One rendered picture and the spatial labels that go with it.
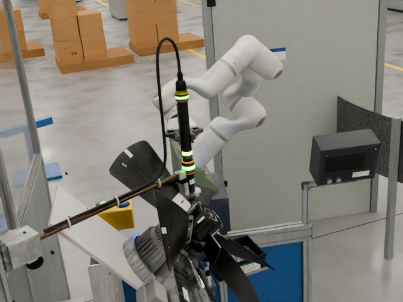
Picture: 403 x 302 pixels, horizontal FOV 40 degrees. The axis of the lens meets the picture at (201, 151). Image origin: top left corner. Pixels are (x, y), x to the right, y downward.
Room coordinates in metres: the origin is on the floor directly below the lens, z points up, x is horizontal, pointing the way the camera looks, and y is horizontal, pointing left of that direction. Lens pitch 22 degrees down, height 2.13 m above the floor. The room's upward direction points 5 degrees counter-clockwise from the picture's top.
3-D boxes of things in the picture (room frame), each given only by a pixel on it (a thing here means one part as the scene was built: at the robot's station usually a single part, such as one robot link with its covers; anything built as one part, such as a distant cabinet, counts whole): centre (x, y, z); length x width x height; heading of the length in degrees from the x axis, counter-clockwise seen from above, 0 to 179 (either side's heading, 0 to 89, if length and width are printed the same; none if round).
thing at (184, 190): (1.72, 0.06, 1.31); 0.09 x 0.07 x 0.10; 132
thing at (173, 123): (1.84, 0.06, 1.47); 0.11 x 0.10 x 0.07; 7
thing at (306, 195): (2.15, -0.43, 0.96); 0.03 x 0.03 x 0.20; 7
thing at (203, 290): (1.39, 0.02, 1.08); 0.07 x 0.04 x 0.06; 17
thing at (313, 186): (2.16, -0.54, 1.04); 0.24 x 0.03 x 0.03; 97
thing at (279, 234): (2.10, -0.01, 0.82); 0.90 x 0.04 x 0.08; 97
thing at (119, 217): (2.05, 0.38, 1.02); 0.16 x 0.10 x 0.11; 97
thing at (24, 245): (1.31, 0.52, 1.35); 0.10 x 0.07 x 0.08; 132
